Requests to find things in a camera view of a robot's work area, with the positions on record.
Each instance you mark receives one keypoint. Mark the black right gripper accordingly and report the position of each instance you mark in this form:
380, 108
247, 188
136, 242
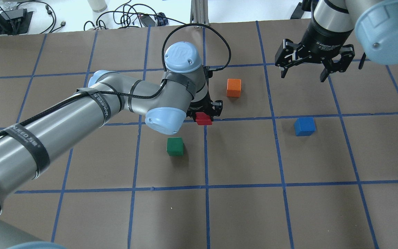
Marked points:
324, 37

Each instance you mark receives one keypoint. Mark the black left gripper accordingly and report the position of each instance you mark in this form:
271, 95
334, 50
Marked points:
200, 102

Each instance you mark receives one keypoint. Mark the red wooden block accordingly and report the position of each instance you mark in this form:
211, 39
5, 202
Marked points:
202, 119

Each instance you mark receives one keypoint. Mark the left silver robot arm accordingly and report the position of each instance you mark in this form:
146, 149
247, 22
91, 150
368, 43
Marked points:
28, 148

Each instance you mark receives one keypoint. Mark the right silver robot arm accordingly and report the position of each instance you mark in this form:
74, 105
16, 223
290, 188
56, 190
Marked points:
374, 22

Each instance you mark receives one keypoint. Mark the orange wooden block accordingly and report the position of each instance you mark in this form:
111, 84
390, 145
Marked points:
233, 88

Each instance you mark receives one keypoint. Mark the blue wooden block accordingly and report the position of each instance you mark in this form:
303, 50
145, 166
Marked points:
304, 127

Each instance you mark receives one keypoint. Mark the green wooden block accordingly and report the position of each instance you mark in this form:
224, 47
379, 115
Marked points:
175, 146

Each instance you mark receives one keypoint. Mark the black power adapter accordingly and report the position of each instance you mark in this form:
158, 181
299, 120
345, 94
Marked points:
147, 21

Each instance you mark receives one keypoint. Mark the white cylindrical bottle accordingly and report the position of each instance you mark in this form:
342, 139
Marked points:
97, 6

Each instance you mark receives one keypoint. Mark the aluminium frame post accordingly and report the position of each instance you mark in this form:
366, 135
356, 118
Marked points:
199, 12

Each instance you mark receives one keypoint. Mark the black camera stand base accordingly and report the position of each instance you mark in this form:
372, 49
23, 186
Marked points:
14, 20

